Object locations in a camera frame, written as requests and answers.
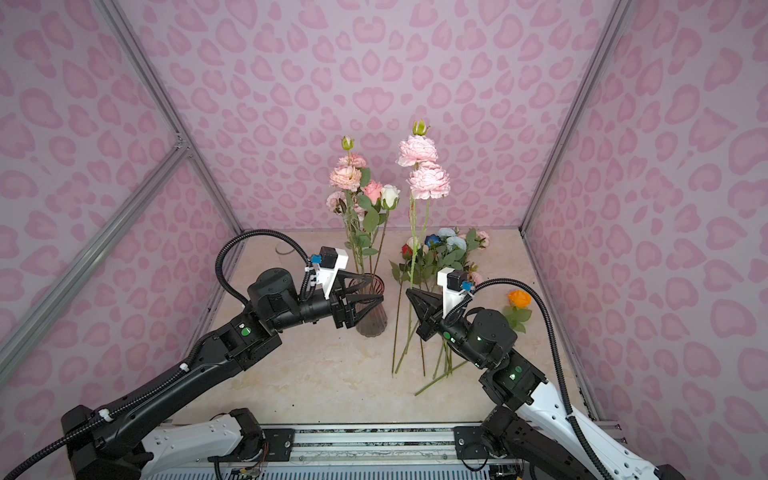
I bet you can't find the orange flower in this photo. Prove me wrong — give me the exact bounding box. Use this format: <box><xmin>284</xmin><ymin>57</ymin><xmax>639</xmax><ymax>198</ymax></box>
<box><xmin>502</xmin><ymin>290</ymin><xmax>532</xmax><ymax>333</ymax></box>

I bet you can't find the aluminium frame post right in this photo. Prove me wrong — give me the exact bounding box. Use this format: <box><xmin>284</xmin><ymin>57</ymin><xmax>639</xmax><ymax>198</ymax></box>
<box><xmin>519</xmin><ymin>0</ymin><xmax>636</xmax><ymax>238</ymax></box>

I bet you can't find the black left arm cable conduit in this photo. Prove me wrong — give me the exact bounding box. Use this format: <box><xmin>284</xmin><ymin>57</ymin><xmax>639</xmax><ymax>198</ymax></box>
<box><xmin>0</xmin><ymin>229</ymin><xmax>313</xmax><ymax>480</ymax></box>

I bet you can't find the pink rose bud spray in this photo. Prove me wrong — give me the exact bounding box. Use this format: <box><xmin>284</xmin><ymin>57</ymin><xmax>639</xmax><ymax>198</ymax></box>
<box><xmin>329</xmin><ymin>136</ymin><xmax>374</xmax><ymax>273</ymax></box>

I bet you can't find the light blue flower spray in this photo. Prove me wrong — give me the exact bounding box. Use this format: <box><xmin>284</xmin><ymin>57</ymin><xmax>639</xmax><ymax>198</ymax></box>
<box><xmin>437</xmin><ymin>228</ymin><xmax>467</xmax><ymax>252</ymax></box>

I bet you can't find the aluminium diagonal frame bar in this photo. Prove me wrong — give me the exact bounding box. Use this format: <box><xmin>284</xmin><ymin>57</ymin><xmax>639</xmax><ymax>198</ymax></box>
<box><xmin>1</xmin><ymin>141</ymin><xmax>188</xmax><ymax>385</ymax></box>

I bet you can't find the pile of green flower stems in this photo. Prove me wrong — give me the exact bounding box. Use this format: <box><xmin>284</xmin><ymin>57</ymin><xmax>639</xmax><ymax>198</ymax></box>
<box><xmin>391</xmin><ymin>228</ymin><xmax>489</xmax><ymax>391</ymax></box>

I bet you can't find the aluminium frame corner post left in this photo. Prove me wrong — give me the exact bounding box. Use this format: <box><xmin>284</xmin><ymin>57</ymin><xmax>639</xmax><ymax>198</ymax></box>
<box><xmin>93</xmin><ymin>0</ymin><xmax>243</xmax><ymax>233</ymax></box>

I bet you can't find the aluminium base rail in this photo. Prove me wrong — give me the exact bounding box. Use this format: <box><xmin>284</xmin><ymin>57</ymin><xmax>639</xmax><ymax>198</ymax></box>
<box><xmin>137</xmin><ymin>421</ymin><xmax>637</xmax><ymax>480</ymax></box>

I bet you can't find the pink rose stem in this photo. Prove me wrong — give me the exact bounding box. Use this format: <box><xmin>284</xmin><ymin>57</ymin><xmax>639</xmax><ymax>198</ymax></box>
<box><xmin>362</xmin><ymin>180</ymin><xmax>383</xmax><ymax>204</ymax></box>

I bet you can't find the red rose stem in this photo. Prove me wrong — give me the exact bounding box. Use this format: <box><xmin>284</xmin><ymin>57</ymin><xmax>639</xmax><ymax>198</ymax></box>
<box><xmin>391</xmin><ymin>242</ymin><xmax>413</xmax><ymax>374</ymax></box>

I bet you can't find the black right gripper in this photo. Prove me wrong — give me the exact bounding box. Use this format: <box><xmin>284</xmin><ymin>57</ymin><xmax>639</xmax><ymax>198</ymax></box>
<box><xmin>406</xmin><ymin>288</ymin><xmax>492</xmax><ymax>370</ymax></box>

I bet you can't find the pink peony flower spray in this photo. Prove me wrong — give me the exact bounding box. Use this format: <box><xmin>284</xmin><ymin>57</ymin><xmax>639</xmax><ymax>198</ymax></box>
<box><xmin>397</xmin><ymin>119</ymin><xmax>451</xmax><ymax>287</ymax></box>

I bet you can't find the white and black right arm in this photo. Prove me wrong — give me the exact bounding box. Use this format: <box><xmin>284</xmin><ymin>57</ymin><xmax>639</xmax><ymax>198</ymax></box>
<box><xmin>406</xmin><ymin>288</ymin><xmax>683</xmax><ymax>479</ymax></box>

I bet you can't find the pink ribbed glass vase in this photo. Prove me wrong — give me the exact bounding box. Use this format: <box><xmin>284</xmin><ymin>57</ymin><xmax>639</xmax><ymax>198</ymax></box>
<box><xmin>355</xmin><ymin>274</ymin><xmax>388</xmax><ymax>338</ymax></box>

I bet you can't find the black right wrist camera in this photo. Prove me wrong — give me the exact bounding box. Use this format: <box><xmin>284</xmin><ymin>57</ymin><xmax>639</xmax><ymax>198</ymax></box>
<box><xmin>437</xmin><ymin>267</ymin><xmax>474</xmax><ymax>318</ymax></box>

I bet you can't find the pink peony stem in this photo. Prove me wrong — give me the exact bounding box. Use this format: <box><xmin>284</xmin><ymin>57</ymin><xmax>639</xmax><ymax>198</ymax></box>
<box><xmin>326</xmin><ymin>190</ymin><xmax>348</xmax><ymax>216</ymax></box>

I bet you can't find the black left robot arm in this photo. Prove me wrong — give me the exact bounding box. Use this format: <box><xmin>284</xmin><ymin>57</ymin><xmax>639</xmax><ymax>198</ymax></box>
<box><xmin>62</xmin><ymin>268</ymin><xmax>383</xmax><ymax>479</ymax></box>

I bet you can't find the white rose stem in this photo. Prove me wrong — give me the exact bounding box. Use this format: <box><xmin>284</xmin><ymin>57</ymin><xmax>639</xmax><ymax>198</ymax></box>
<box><xmin>372</xmin><ymin>184</ymin><xmax>400</xmax><ymax>274</ymax></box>

